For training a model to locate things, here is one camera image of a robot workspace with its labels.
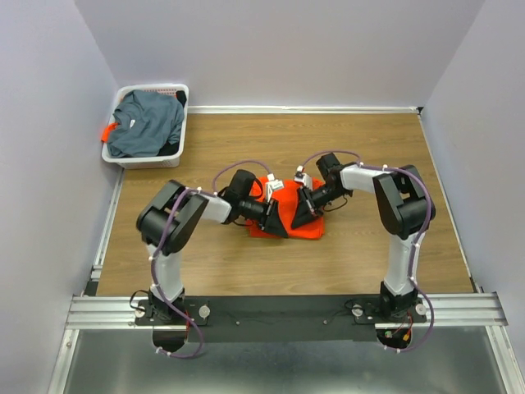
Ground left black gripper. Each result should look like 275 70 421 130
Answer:
239 196 288 238

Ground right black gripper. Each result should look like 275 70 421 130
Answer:
290 183 349 229

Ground orange t shirt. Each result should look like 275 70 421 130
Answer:
247 176 325 240

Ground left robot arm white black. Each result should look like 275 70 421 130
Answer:
136 170 288 324

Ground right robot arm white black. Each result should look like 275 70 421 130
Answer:
290 151 436 322

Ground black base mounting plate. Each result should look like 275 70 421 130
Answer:
130 295 427 351

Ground white plastic laundry basket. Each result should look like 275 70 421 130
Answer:
102 83 189 169

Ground black garment in basket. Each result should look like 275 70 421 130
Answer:
176 90 188 108

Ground grey blue t shirt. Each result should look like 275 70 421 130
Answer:
106 89 185 158

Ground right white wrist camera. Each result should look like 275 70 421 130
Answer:
294 166 313 190

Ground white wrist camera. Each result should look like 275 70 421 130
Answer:
264 173 285 202
294 166 313 190

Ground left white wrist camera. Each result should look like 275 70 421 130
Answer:
264 173 285 202

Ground aluminium frame rail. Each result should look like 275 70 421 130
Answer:
66 293 508 330

